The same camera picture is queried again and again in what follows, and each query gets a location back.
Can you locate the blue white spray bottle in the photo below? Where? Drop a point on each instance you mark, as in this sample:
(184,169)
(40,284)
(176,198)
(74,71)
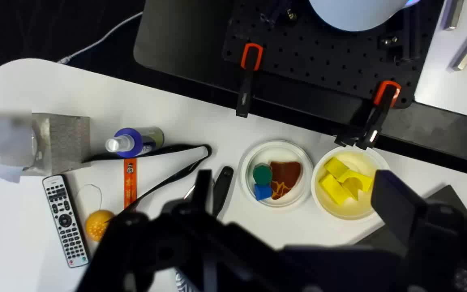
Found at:
(134,141)

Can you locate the black pegboard base plate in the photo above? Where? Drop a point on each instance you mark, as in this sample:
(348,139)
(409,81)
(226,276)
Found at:
(320,58)

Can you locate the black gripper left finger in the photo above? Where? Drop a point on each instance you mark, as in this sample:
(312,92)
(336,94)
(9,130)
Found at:
(202,188)

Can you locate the orange black clamp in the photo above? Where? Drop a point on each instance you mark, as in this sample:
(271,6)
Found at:
(244,91)
(377,113)

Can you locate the white foam plate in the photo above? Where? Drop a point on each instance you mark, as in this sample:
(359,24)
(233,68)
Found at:
(247,162)

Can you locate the white foam bowl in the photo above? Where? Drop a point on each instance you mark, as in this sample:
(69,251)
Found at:
(372,162)

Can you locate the green toy block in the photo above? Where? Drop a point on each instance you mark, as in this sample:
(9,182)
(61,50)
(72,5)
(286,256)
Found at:
(262,173)

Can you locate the brown patterned toy piece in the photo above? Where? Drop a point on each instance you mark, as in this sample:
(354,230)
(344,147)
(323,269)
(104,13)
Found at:
(286,175)

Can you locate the white tissue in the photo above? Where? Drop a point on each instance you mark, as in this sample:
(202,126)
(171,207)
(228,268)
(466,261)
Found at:
(7,143)

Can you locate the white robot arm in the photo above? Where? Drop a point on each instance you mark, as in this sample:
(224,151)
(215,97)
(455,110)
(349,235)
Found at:
(353,13)

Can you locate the blue toy block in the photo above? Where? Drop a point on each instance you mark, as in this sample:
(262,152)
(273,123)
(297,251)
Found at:
(263,191)

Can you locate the grey tissue box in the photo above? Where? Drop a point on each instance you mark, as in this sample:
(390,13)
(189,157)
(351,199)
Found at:
(64,139)

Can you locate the black rounded mat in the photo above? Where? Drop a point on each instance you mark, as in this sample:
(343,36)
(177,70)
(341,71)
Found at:
(179,42)

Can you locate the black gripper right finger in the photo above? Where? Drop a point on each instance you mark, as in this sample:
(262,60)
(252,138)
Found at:
(398,204)

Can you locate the grey remote control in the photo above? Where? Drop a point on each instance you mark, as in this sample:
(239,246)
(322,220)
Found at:
(66,219)

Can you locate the yellow toy block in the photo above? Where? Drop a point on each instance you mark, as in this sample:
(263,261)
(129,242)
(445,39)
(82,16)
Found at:
(335,165)
(331,190)
(361,185)

